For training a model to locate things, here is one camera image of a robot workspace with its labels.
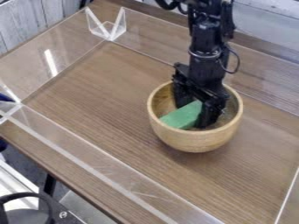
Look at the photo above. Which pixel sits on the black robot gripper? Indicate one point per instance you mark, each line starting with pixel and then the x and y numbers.
pixel 198 81

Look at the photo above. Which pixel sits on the green rectangular block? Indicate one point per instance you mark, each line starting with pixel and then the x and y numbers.
pixel 182 117

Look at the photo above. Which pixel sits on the light brown wooden bowl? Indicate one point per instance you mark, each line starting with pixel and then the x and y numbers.
pixel 192 140

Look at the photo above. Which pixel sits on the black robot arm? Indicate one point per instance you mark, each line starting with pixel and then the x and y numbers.
pixel 209 22

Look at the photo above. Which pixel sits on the black table leg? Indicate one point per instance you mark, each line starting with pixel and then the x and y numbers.
pixel 49 184

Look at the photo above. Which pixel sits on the blue object at left edge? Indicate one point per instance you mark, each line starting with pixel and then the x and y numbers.
pixel 4 98

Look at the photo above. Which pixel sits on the clear acrylic tray enclosure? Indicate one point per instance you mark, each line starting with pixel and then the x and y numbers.
pixel 80 81

